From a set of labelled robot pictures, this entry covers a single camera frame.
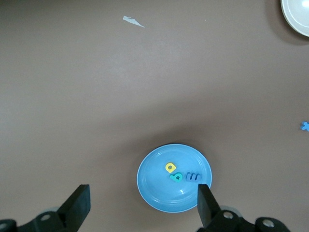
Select blue plate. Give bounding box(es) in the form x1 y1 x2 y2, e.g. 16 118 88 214
136 144 213 214

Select white paper scrap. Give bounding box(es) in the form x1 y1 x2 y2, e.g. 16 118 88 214
122 15 146 29

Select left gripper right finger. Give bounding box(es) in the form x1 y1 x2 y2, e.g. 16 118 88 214
195 183 289 232

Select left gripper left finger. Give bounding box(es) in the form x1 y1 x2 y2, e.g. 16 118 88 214
0 184 91 232

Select beige plate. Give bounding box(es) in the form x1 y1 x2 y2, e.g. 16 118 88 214
280 0 309 38

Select brown table mat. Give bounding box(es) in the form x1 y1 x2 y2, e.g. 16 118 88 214
0 0 309 232

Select teal foam letter g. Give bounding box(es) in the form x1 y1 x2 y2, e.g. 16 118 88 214
169 172 183 184

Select blue foam letter m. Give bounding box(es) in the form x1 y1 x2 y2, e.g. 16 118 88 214
184 171 202 182

